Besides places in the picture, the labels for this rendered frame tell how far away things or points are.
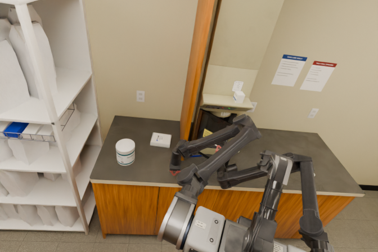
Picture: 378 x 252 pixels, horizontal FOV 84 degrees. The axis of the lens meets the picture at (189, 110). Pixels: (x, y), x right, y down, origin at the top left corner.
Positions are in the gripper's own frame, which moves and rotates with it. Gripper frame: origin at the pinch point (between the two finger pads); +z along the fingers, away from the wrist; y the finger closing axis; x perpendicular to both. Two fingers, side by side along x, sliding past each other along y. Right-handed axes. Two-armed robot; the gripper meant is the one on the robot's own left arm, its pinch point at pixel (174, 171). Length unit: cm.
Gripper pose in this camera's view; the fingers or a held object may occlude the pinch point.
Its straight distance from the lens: 139.5
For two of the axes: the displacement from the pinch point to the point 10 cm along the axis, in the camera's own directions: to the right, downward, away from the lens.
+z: -1.4, 8.0, 5.8
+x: -9.9, -0.9, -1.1
